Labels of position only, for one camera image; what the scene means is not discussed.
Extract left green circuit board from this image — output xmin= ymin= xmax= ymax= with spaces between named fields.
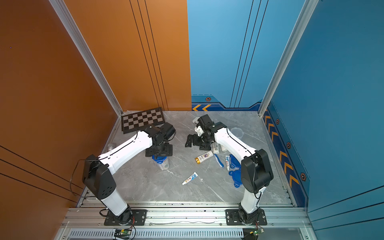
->
xmin=113 ymin=229 xmax=133 ymax=240

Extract toothpaste tube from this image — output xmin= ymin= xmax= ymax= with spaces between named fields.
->
xmin=182 ymin=172 xmax=198 ymax=186
xmin=225 ymin=156 xmax=230 ymax=171

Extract clear plastic cup front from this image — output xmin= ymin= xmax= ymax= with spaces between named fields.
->
xmin=152 ymin=155 xmax=169 ymax=170

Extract aluminium rail frame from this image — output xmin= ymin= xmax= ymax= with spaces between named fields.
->
xmin=56 ymin=202 xmax=316 ymax=240

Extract clear cup right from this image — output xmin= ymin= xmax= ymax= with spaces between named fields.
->
xmin=231 ymin=128 xmax=244 ymax=140

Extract blue toothbrush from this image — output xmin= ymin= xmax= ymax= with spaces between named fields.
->
xmin=214 ymin=154 xmax=224 ymax=168

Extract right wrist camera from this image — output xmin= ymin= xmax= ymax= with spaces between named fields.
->
xmin=195 ymin=125 xmax=204 ymax=137

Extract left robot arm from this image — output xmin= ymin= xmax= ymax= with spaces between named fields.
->
xmin=82 ymin=123 xmax=176 ymax=226

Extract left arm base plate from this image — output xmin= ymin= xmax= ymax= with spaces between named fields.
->
xmin=104 ymin=209 xmax=148 ymax=227

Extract black white checkerboard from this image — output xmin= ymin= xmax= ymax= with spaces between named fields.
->
xmin=121 ymin=108 xmax=166 ymax=134

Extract silver metal cylinder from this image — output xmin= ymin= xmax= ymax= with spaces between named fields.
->
xmin=107 ymin=143 xmax=116 ymax=152

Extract right green circuit board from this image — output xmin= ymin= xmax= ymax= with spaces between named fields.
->
xmin=242 ymin=228 xmax=265 ymax=240

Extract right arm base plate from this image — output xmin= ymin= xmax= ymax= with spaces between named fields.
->
xmin=225 ymin=208 xmax=268 ymax=226

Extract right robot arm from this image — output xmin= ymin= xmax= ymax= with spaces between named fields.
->
xmin=193 ymin=115 xmax=274 ymax=226

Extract green circuit board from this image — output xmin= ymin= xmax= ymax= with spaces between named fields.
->
xmin=113 ymin=229 xmax=133 ymax=240
xmin=242 ymin=228 xmax=265 ymax=240

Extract white lotion bottle horizontal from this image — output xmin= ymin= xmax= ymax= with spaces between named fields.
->
xmin=195 ymin=151 xmax=214 ymax=164

